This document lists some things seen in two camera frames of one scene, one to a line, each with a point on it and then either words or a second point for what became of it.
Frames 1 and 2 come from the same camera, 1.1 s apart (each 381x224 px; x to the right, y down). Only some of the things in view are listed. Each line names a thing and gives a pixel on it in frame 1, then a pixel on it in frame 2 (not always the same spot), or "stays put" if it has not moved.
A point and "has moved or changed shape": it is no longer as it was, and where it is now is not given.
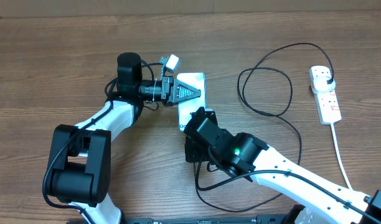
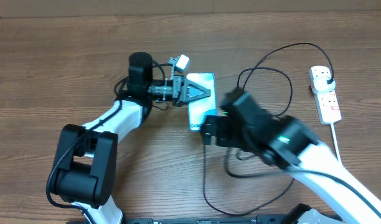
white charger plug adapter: (320, 83) stays put
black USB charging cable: (249, 107) has moved or changed shape
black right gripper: (195, 155) to (227, 125)
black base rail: (258, 219) stays put
